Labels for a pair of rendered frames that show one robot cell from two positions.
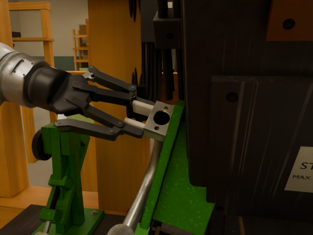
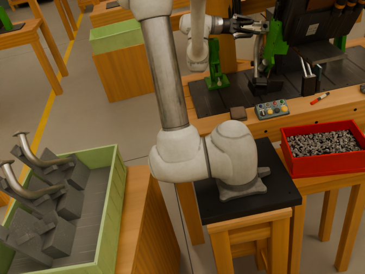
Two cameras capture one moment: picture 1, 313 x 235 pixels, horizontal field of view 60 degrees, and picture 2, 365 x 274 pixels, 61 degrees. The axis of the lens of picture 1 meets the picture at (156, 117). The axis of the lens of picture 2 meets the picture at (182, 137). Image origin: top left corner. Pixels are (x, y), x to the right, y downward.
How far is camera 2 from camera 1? 135 cm
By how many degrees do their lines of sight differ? 26
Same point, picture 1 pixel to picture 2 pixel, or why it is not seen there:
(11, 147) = not seen: hidden behind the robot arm
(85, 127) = (244, 35)
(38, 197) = (183, 81)
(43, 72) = (226, 21)
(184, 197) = (281, 45)
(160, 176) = (277, 41)
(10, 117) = not seen: hidden behind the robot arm
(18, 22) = not seen: outside the picture
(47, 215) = (218, 74)
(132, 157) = (230, 46)
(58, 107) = (232, 31)
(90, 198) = (207, 73)
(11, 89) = (218, 30)
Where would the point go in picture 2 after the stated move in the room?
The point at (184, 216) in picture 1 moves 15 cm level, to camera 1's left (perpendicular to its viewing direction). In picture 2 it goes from (281, 50) to (255, 59)
